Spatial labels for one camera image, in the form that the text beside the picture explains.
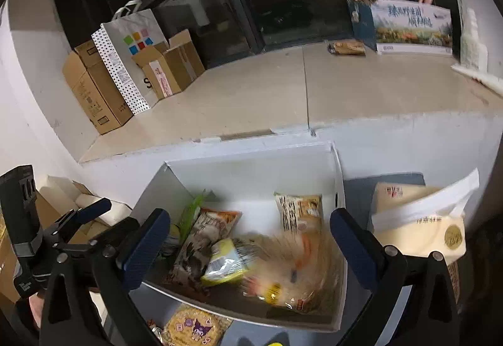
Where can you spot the open brown cardboard box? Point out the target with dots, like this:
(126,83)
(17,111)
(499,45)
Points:
(184,59)

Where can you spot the small wrapped candy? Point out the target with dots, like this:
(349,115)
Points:
(155,331)

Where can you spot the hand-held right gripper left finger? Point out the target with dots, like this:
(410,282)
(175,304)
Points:
(144,249)

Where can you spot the yellow cookie packet purple print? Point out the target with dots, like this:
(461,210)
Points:
(196,329)

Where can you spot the flat brown cardboard box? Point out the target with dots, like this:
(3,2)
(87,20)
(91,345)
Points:
(59,192)

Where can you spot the beige snack packet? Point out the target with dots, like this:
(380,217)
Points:
(299,210)

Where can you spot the person's left hand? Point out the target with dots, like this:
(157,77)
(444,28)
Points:
(34,310)

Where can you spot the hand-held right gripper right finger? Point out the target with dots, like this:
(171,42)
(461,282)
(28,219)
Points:
(353,247)

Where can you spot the open cardboard box red label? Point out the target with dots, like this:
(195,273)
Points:
(157,72)

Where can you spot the cream box with white band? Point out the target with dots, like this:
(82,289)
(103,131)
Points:
(420,224)

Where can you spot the blue printed landscape box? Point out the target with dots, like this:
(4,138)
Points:
(408,27)

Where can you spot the clear bread packet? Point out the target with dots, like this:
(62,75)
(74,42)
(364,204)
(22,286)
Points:
(302,271)

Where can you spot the white polka dot shopping bag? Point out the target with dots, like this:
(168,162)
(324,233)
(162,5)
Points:
(131,55)

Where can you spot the brown bread packet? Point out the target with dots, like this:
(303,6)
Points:
(347,47)

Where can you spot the tall brown cardboard box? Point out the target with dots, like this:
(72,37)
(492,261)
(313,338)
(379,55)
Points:
(88,102)
(104,82)

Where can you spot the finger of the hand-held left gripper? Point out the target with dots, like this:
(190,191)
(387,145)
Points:
(94,207)

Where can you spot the brown printed snack packet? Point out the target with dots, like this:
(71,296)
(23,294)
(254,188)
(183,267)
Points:
(202,243)

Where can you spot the small white box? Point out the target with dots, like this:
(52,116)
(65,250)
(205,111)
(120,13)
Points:
(104,208)

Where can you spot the white cardboard box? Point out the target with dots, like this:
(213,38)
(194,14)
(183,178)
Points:
(251,177)

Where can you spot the yellow green snack packet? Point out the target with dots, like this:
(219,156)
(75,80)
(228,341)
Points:
(224,261)

